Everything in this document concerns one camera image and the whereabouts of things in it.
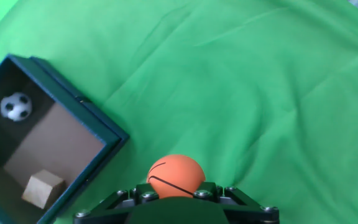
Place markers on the orange toy basketball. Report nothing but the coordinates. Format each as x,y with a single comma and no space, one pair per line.
176,174

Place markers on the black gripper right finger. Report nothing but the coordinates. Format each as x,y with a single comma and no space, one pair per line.
247,211

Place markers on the small wooden block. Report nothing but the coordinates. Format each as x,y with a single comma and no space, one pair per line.
40,189

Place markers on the small toy soccer ball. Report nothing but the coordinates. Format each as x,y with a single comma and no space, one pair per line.
15,106

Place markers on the green cloth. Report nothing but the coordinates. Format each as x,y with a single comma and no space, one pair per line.
228,93

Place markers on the dark green gift box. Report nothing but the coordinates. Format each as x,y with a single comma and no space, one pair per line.
82,118

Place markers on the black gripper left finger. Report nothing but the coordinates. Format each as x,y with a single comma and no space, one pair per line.
110,208

